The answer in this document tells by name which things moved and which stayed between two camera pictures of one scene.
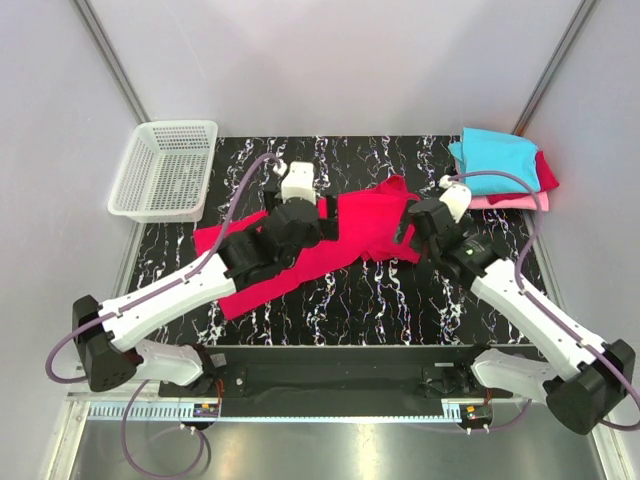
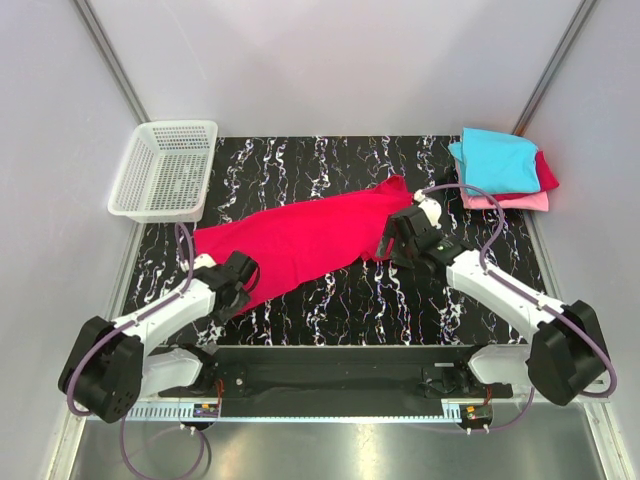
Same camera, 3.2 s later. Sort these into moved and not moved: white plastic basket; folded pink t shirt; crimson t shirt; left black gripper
Moved: left black gripper
Not moved: white plastic basket; crimson t shirt; folded pink t shirt
